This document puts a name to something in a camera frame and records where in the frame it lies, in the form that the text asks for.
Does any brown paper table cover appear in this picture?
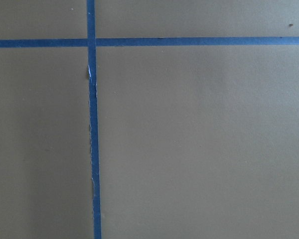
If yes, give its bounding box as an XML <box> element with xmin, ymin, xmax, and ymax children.
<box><xmin>0</xmin><ymin>0</ymin><xmax>299</xmax><ymax>239</ymax></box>

